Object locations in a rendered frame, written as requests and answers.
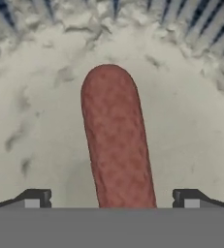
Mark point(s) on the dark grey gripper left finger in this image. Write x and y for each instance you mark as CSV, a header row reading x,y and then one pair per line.
x,y
39,195

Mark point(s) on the reddish brown sausage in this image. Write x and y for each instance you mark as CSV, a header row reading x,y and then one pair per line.
x,y
116,135

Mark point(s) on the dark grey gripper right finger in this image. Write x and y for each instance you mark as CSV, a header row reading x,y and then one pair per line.
x,y
184,195

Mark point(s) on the white dish with blue-striped rim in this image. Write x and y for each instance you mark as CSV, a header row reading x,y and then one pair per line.
x,y
187,129

